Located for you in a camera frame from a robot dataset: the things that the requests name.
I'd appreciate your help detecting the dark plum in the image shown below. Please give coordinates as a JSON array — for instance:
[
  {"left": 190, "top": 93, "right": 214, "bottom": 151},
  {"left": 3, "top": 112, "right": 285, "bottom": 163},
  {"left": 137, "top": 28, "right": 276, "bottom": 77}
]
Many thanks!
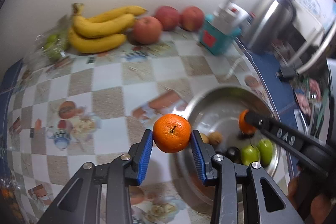
[{"left": 226, "top": 147, "right": 241, "bottom": 163}]

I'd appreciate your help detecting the tan longan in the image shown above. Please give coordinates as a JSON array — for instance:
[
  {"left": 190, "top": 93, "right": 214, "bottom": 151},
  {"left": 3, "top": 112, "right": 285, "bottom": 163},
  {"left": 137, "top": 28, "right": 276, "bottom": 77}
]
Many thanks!
[
  {"left": 209, "top": 131, "right": 223, "bottom": 146},
  {"left": 200, "top": 133, "right": 209, "bottom": 144}
]

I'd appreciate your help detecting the tan longan front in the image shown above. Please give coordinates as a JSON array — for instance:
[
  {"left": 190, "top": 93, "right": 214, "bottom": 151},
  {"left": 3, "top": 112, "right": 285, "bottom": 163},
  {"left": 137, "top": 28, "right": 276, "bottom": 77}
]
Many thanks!
[{"left": 200, "top": 133, "right": 209, "bottom": 144}]

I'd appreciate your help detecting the green mango front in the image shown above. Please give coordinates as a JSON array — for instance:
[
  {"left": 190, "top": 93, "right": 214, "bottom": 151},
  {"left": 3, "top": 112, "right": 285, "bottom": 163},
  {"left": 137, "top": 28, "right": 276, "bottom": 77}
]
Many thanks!
[{"left": 240, "top": 144, "right": 261, "bottom": 166}]

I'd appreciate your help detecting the green mango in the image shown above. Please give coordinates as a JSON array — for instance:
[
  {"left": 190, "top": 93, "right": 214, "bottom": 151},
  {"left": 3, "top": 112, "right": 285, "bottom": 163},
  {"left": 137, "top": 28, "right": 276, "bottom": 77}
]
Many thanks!
[
  {"left": 257, "top": 138, "right": 273, "bottom": 167},
  {"left": 240, "top": 144, "right": 261, "bottom": 166}
]

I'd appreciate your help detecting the orange tangerine front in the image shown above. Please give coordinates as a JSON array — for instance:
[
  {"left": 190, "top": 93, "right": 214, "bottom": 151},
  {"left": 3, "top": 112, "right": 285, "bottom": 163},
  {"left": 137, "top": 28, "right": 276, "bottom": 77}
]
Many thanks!
[{"left": 239, "top": 109, "right": 257, "bottom": 135}]

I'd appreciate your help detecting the orange tangerine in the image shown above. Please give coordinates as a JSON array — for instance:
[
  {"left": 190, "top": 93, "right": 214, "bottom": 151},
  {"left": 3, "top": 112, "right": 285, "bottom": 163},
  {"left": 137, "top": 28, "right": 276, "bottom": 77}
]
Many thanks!
[
  {"left": 239, "top": 109, "right": 257, "bottom": 135},
  {"left": 153, "top": 114, "right": 192, "bottom": 153}
]

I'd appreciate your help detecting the bag of green fruits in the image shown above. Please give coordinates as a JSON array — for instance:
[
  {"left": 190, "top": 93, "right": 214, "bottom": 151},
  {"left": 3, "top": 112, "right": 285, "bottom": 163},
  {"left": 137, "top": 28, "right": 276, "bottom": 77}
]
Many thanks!
[{"left": 23, "top": 15, "right": 70, "bottom": 72}]

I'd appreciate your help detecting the person's right hand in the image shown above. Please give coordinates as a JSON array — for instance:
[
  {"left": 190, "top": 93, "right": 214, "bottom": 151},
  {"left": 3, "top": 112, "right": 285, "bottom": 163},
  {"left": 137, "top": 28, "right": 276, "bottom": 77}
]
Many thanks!
[{"left": 287, "top": 176, "right": 335, "bottom": 224}]

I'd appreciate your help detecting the large steel basin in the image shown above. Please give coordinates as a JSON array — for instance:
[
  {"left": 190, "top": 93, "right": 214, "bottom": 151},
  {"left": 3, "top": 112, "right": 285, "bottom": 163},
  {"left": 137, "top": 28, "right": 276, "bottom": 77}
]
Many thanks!
[{"left": 174, "top": 84, "right": 279, "bottom": 206}]

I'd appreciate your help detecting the patterned vinyl tablecloth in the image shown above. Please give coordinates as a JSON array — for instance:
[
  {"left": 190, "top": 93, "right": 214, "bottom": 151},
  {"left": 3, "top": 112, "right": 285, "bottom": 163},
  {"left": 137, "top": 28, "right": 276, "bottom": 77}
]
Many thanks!
[{"left": 1, "top": 30, "right": 296, "bottom": 223}]

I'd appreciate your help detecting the black power adapter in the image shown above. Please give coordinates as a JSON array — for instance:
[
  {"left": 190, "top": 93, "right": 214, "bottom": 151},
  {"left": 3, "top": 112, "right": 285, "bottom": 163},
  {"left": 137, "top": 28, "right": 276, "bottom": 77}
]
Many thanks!
[{"left": 276, "top": 67, "right": 298, "bottom": 82}]

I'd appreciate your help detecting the white chair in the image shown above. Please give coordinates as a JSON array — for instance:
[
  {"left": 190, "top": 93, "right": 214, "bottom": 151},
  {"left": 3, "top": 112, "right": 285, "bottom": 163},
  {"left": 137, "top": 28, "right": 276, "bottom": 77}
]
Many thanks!
[{"left": 273, "top": 6, "right": 335, "bottom": 75}]

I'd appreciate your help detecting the teal toy box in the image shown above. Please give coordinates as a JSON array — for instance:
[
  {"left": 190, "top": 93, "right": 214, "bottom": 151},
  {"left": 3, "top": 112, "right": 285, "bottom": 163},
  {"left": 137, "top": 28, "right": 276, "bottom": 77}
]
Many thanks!
[{"left": 199, "top": 14, "right": 241, "bottom": 56}]

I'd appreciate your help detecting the steel kettle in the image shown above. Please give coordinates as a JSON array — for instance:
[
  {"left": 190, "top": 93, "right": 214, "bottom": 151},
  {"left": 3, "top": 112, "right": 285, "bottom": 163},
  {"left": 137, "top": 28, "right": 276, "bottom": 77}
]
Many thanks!
[{"left": 243, "top": 0, "right": 297, "bottom": 54}]

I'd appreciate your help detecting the red apple right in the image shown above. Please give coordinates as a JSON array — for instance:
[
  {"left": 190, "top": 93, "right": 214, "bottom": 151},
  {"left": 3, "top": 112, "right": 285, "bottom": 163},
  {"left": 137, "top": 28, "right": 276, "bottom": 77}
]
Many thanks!
[{"left": 180, "top": 6, "right": 205, "bottom": 32}]

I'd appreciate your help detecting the red apple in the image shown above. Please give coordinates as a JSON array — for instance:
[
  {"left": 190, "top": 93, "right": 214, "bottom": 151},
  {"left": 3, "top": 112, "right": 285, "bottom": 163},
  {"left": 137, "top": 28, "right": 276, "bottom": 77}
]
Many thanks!
[
  {"left": 180, "top": 6, "right": 205, "bottom": 32},
  {"left": 154, "top": 6, "right": 179, "bottom": 31}
]

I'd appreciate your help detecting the white power strip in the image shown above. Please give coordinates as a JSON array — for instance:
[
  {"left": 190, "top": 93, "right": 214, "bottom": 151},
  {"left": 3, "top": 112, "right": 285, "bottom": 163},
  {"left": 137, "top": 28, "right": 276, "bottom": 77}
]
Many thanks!
[{"left": 212, "top": 0, "right": 247, "bottom": 35}]

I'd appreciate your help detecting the peach apple near bananas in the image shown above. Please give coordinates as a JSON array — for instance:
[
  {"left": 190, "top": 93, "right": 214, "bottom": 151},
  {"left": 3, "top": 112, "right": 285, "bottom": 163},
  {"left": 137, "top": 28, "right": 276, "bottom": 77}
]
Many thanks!
[{"left": 132, "top": 16, "right": 163, "bottom": 45}]

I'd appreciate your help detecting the red apple middle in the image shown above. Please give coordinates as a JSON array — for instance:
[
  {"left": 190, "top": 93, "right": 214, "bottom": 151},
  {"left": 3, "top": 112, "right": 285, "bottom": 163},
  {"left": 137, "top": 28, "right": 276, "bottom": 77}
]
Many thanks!
[{"left": 154, "top": 6, "right": 179, "bottom": 31}]

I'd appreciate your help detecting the yellow banana bunch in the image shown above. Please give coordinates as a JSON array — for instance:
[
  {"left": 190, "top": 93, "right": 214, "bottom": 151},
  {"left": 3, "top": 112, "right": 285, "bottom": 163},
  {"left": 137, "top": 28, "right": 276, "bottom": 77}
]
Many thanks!
[{"left": 67, "top": 3, "right": 147, "bottom": 54}]

